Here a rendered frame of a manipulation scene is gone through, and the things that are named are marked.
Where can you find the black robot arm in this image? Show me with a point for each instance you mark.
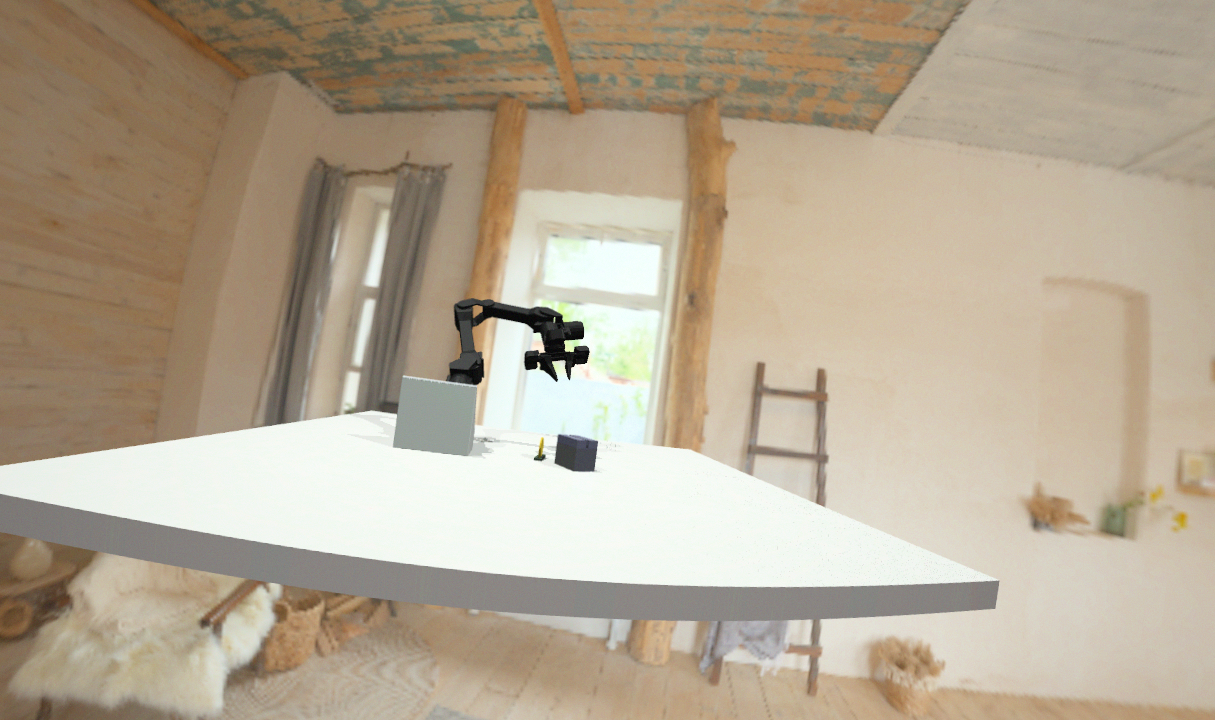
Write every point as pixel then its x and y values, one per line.
pixel 469 368

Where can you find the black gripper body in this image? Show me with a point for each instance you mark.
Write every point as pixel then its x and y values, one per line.
pixel 557 353

